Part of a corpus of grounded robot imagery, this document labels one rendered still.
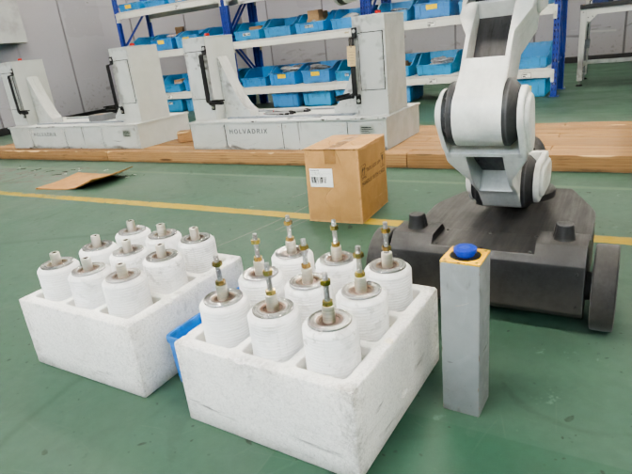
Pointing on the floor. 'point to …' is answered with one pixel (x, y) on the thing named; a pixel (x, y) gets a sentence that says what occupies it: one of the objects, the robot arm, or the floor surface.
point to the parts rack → (332, 38)
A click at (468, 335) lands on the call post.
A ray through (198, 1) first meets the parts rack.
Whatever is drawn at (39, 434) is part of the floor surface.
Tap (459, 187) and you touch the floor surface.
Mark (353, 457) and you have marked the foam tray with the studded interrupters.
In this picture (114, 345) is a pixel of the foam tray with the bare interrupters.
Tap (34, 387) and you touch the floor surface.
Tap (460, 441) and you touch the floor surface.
